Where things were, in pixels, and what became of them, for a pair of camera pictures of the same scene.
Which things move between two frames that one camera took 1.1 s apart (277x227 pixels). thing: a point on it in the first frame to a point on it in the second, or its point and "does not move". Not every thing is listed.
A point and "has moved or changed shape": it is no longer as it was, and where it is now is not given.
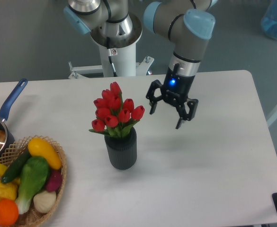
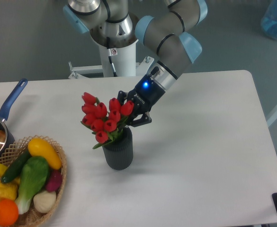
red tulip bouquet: (115, 116) has moved or changed shape
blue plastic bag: (275, 22) does not move
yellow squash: (38, 147) does not move
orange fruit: (5, 212) does not move
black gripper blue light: (176, 89) to (146, 94)
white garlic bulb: (44, 201) does not move
